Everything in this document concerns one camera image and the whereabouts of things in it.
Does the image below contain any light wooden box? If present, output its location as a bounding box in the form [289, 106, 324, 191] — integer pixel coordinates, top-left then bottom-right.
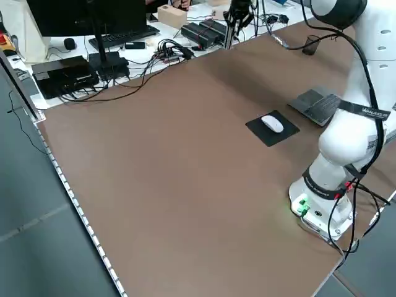
[157, 5, 189, 28]

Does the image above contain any black mesh pen holder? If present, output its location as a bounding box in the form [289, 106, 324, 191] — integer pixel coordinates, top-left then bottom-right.
[302, 35, 321, 57]

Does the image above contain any aluminium frame post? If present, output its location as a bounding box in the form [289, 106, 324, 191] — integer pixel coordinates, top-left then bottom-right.
[225, 0, 241, 50]

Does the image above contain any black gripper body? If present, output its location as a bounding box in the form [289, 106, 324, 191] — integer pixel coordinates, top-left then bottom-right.
[228, 0, 253, 16]

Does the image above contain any black monitor with stand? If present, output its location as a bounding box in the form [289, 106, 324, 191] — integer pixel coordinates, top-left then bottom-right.
[26, 0, 148, 79]

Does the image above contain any black ribbed power supply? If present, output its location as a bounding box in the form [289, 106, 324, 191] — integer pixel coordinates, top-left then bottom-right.
[199, 18, 229, 43]
[181, 22, 222, 51]

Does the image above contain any aluminium table edge rail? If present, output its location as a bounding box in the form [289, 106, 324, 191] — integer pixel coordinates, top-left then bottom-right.
[30, 119, 128, 297]

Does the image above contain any black keyboard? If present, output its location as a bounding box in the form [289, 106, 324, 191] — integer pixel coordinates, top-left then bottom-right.
[88, 24, 161, 50]

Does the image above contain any red emergency stop button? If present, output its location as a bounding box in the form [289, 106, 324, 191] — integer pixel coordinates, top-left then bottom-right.
[0, 32, 16, 52]

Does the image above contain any black computer box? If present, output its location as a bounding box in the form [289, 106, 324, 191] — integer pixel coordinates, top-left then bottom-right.
[32, 55, 100, 100]

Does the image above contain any black cable hub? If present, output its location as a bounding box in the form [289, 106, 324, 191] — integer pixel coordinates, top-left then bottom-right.
[153, 38, 195, 64]

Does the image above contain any grey metal frame bar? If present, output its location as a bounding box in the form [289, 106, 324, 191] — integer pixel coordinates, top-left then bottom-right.
[0, 49, 46, 123]

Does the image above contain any long black table cable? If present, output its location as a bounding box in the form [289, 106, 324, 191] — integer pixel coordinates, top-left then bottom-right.
[61, 66, 174, 103]

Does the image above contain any black base cable bundle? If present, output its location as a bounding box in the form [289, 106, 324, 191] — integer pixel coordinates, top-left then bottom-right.
[327, 178, 391, 258]

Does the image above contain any black mouse pad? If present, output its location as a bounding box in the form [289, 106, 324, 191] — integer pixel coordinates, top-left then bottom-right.
[245, 110, 300, 147]

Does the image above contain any white computer mouse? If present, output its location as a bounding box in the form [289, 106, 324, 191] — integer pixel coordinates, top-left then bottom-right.
[260, 114, 285, 134]

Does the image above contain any grey open laptop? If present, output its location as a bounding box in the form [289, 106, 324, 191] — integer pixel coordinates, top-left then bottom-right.
[286, 88, 345, 128]

